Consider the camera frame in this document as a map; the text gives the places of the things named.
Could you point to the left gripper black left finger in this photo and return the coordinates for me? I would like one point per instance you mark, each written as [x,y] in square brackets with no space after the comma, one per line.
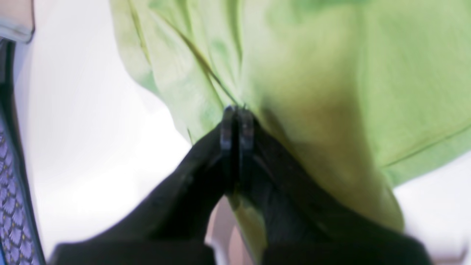
[169,226]

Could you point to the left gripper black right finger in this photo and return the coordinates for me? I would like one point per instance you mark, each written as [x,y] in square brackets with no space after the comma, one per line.
[304,224]

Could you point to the green t-shirt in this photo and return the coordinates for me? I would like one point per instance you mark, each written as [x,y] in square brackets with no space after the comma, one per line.
[366,94]

